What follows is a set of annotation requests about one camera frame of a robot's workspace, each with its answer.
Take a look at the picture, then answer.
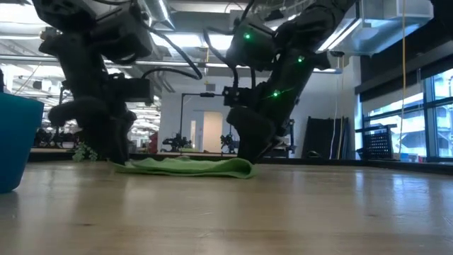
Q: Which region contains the wooden background table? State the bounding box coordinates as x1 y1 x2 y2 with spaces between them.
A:
157 150 238 159

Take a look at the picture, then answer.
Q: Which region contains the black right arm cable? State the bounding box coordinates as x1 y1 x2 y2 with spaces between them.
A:
203 28 258 89

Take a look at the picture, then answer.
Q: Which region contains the small potted artificial plant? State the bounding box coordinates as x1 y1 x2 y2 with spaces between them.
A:
72 141 98 163

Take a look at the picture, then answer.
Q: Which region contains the black leaning panel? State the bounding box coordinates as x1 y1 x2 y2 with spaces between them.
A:
304 115 350 157

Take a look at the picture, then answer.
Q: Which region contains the pale background door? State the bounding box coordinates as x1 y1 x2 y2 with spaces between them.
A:
202 110 224 154

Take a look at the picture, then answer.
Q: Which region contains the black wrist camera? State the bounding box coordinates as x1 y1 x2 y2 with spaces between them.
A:
108 76 156 104
222 86 256 107

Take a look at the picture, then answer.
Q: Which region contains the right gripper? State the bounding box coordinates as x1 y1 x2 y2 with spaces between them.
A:
228 76 302 163

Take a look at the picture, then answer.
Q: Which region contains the blue plastic tray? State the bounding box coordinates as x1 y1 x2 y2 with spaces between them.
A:
0 92 45 194

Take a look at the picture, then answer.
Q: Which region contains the red background object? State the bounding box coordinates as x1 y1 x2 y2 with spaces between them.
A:
147 131 159 154

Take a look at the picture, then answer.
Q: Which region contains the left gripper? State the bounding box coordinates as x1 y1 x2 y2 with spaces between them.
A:
47 72 138 166

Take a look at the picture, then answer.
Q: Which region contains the black perforated cart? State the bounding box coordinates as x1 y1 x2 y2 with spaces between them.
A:
355 123 398 159

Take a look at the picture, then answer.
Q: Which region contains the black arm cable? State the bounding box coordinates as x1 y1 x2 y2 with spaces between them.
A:
139 21 205 81
203 28 258 89

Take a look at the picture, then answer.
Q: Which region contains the black aluminium table frame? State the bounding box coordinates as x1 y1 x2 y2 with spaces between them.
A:
28 151 453 175

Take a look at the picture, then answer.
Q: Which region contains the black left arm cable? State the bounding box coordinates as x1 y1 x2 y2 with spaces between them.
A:
139 21 205 81

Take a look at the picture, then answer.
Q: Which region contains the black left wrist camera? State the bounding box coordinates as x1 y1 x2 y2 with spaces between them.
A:
108 76 156 104

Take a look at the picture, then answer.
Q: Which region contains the black gantry frame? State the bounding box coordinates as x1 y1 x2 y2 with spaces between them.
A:
179 92 234 155

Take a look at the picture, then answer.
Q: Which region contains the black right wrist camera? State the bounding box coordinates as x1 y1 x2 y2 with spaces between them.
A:
222 86 256 107

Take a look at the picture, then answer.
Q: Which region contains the rectangular metal ceiling duct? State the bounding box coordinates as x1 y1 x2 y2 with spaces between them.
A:
318 0 435 57

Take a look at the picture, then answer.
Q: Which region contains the green microfiber towel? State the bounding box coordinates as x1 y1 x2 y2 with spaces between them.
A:
111 156 256 180

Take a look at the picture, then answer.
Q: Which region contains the dark window frame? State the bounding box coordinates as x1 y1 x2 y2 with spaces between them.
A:
355 67 453 162

